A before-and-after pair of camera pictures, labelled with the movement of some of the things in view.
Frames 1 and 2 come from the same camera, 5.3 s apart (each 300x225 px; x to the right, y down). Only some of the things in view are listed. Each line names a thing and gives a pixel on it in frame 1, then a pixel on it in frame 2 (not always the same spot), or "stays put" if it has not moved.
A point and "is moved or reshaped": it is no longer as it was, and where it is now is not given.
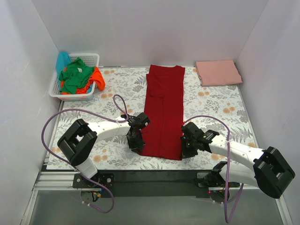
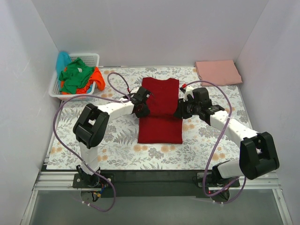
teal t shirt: (63, 58) stays put
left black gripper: (135, 142) -> (145, 103)
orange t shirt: (95, 76) stays put
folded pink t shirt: (218, 72) stays put
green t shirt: (76, 75) stays put
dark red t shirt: (164, 108) is moved or reshaped
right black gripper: (187, 147) -> (179, 110)
